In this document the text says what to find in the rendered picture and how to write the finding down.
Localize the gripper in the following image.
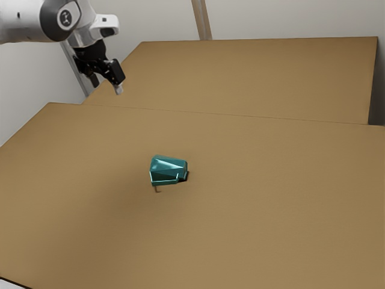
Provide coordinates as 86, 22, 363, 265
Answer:
72, 40, 126, 96

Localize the teal faceted mug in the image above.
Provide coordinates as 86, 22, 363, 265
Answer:
149, 154, 189, 186

